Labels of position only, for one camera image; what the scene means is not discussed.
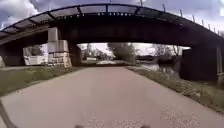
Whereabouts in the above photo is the pinkish grey paved path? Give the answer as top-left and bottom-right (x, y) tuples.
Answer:
(0, 65), (224, 128)

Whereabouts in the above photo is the dark arched bridge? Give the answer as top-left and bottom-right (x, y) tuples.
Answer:
(0, 2), (224, 83)

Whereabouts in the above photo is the group of bare trees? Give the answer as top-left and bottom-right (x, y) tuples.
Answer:
(153, 44), (183, 65)

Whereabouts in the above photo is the pale stone bridge pier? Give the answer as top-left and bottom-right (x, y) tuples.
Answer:
(46, 27), (73, 69)

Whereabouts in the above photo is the grass verge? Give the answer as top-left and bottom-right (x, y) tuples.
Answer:
(124, 65), (224, 115)
(0, 66), (83, 98)

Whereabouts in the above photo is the low white wall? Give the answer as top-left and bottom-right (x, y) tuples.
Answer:
(23, 54), (48, 66)

